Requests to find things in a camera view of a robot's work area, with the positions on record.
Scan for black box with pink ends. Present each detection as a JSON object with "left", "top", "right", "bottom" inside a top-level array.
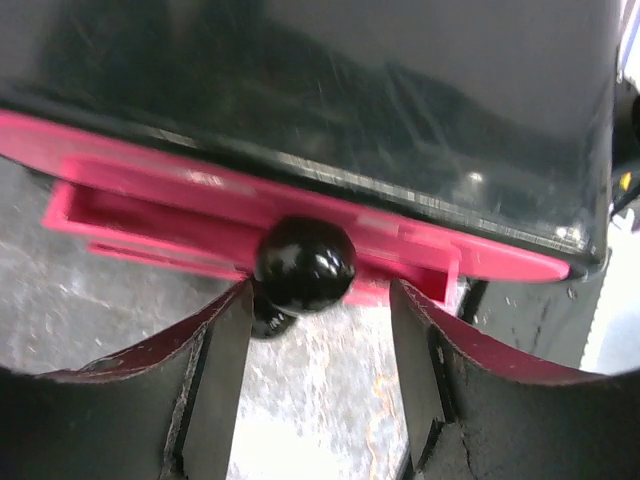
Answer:
[{"left": 0, "top": 0, "right": 621, "bottom": 361}]

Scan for pink drawer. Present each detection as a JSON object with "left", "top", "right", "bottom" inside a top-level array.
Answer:
[{"left": 1, "top": 111, "right": 569, "bottom": 307}]

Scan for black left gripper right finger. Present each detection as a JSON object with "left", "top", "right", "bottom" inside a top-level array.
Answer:
[{"left": 390, "top": 280, "right": 639, "bottom": 479}]

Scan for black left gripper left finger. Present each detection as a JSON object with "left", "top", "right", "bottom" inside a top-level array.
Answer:
[{"left": 1, "top": 281, "right": 253, "bottom": 479}]

